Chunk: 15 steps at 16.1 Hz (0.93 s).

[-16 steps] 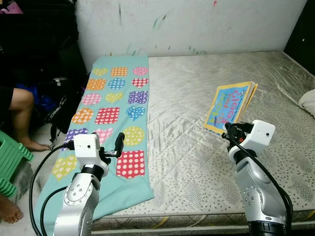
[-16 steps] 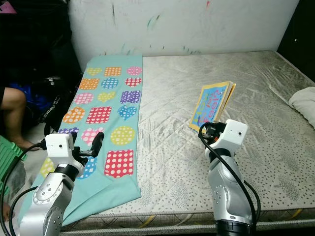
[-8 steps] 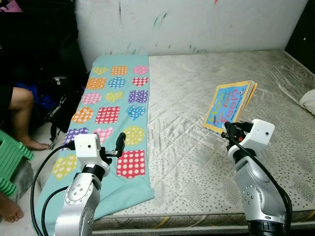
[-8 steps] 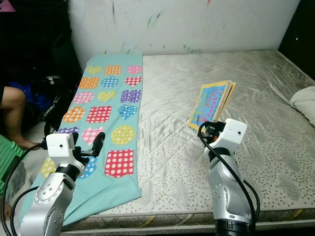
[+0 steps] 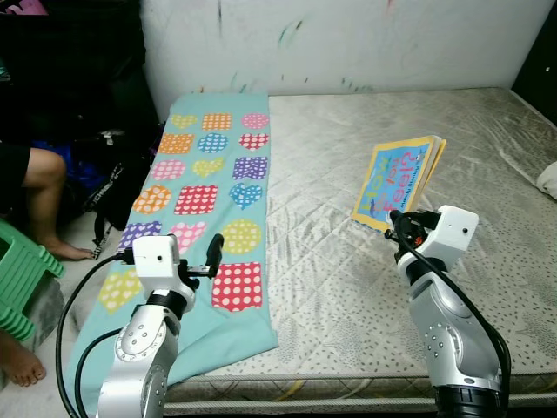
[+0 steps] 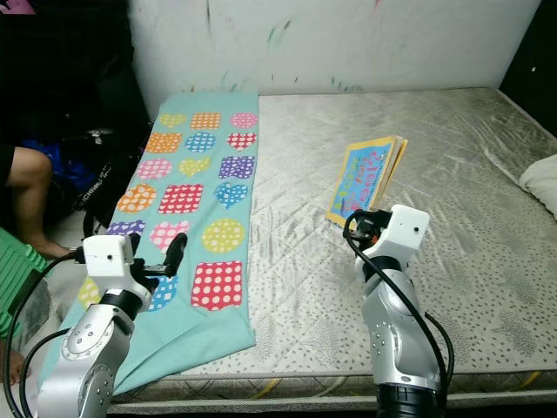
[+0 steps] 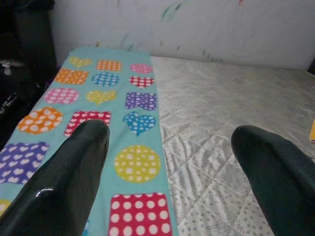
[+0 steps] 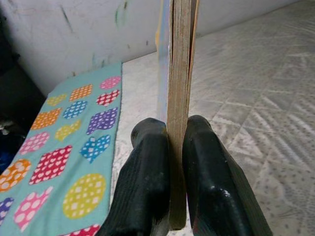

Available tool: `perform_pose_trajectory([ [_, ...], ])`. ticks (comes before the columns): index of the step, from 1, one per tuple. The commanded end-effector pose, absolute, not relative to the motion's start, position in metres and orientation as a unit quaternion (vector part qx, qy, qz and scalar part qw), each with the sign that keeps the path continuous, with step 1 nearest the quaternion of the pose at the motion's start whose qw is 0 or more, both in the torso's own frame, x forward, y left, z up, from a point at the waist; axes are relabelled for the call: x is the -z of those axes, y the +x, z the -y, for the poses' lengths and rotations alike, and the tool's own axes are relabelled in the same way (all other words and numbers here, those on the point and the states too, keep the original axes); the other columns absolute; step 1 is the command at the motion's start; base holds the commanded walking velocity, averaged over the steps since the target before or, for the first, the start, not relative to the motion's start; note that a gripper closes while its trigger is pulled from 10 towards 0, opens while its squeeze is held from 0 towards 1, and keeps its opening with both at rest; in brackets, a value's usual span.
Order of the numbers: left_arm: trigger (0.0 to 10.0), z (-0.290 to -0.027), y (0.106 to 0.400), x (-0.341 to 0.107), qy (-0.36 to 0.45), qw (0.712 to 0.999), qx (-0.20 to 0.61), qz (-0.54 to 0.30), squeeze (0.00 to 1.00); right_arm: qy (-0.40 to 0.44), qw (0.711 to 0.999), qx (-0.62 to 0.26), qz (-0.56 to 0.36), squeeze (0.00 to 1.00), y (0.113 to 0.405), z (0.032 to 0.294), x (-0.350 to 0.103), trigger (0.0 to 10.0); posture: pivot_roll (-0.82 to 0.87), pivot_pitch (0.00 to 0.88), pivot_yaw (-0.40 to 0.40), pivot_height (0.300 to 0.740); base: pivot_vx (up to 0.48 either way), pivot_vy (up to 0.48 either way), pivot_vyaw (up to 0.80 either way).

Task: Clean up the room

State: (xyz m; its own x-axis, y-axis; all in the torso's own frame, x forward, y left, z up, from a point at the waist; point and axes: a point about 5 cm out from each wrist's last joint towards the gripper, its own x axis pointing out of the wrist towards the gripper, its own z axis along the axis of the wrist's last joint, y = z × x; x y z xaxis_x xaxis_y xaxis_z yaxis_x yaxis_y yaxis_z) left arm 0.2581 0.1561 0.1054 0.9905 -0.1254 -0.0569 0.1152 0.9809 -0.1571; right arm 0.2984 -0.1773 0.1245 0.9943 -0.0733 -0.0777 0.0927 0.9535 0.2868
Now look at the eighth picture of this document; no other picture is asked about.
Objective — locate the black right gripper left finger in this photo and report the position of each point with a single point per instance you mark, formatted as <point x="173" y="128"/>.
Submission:
<point x="145" y="177"/>

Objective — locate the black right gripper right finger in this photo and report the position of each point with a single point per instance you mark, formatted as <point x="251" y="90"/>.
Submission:
<point x="214" y="184"/>

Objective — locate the teal blanket with dotted patches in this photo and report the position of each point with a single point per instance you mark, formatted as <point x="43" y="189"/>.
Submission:
<point x="61" y="147"/>

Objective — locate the colourful children's board book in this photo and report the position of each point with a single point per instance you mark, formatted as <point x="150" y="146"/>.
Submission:
<point x="179" y="86"/>

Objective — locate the grey quilted mattress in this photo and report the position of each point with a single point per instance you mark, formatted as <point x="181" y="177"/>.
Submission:
<point x="246" y="98"/>

